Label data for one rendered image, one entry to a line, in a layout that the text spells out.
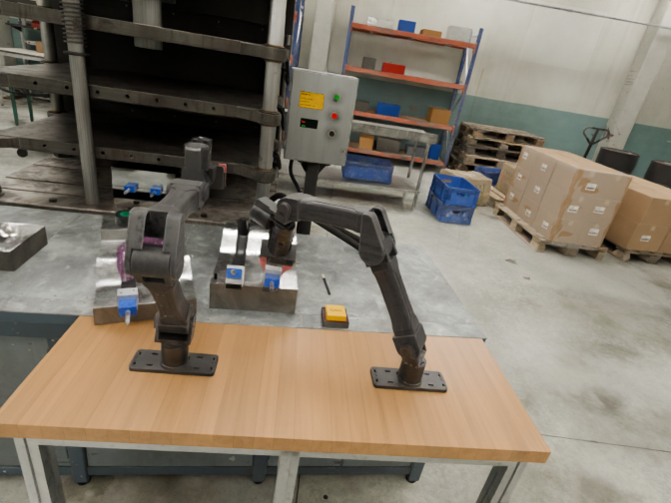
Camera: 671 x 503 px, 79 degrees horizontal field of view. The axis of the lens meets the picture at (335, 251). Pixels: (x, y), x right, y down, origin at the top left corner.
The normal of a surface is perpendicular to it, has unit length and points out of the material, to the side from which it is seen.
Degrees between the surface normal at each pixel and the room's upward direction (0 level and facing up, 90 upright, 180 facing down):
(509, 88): 90
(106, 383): 0
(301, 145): 90
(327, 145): 90
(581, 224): 84
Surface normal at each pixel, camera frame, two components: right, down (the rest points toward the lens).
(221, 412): 0.15, -0.89
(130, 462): 0.11, 0.44
